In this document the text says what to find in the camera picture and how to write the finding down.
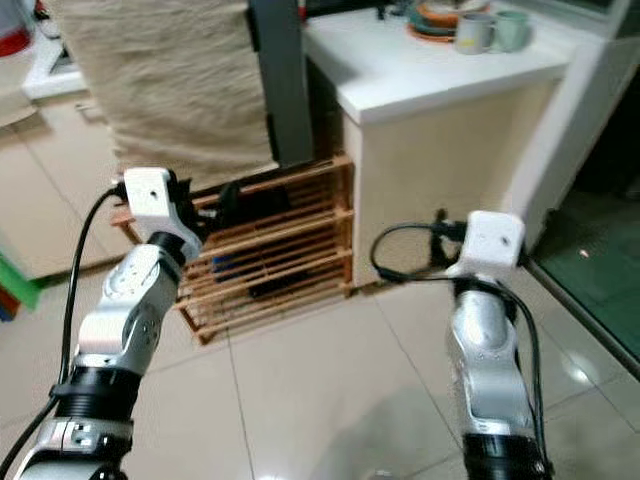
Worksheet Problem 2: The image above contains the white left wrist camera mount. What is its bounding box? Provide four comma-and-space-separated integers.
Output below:
122, 167, 196, 243

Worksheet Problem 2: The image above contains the dark cooktop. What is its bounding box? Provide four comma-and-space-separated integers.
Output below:
46, 40, 89, 79

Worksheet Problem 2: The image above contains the red container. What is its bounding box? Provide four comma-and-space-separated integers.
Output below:
0, 0, 33, 58

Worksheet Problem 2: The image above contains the orange and green plate stack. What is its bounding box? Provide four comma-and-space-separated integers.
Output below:
405, 0, 491, 43

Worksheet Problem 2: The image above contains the wooden slatted rack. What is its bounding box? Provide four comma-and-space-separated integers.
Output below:
110, 152, 359, 346

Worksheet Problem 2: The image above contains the pale green mug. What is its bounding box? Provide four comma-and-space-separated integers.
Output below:
493, 8, 533, 53

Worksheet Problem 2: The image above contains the grey mug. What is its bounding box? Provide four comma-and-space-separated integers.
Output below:
453, 12, 497, 55

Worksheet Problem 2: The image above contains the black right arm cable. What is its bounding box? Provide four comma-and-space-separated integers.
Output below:
368, 220, 551, 476

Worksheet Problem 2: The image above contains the dark grey fridge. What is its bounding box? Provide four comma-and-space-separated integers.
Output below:
248, 0, 346, 191

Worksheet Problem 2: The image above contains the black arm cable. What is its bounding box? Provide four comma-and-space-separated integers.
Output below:
368, 220, 551, 476
0, 180, 129, 479

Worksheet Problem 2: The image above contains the glass sliding door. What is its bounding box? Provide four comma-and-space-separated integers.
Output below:
530, 100, 640, 386

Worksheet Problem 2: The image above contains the beige hanging cloth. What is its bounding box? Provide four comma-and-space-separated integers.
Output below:
50, 0, 276, 191

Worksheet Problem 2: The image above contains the white kitchen counter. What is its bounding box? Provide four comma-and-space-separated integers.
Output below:
302, 5, 640, 291

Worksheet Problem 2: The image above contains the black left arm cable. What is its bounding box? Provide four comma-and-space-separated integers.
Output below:
0, 180, 129, 479

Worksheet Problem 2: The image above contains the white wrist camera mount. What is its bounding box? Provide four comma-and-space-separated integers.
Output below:
122, 167, 196, 243
445, 211, 527, 281

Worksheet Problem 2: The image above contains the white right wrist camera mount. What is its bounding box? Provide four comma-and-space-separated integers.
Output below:
445, 211, 527, 281

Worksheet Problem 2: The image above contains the green board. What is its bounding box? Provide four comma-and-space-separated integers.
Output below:
0, 252, 23, 321

